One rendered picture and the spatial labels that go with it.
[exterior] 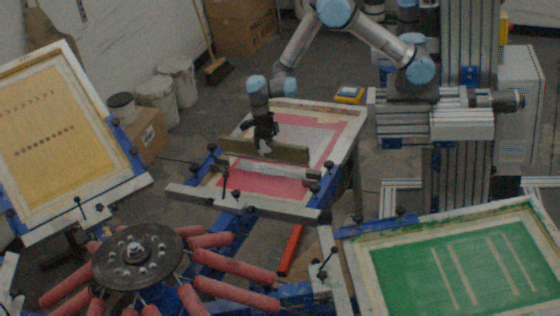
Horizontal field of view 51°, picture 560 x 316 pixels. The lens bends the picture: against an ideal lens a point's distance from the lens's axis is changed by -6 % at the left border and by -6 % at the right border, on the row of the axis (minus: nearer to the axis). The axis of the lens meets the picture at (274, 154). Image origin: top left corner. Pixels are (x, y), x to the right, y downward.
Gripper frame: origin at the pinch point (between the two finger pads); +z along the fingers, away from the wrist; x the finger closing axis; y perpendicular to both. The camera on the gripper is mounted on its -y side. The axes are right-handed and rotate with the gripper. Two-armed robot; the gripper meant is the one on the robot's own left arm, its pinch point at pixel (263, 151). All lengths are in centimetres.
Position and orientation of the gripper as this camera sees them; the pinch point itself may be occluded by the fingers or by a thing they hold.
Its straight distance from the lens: 261.5
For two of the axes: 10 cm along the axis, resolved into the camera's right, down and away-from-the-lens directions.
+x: 4.0, -5.8, 7.1
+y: 9.1, 1.3, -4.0
